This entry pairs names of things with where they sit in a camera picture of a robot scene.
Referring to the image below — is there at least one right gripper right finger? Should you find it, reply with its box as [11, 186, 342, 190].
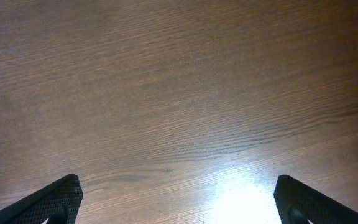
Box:
[273, 175, 358, 224]

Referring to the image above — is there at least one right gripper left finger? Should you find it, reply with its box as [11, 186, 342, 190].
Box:
[0, 174, 83, 224]

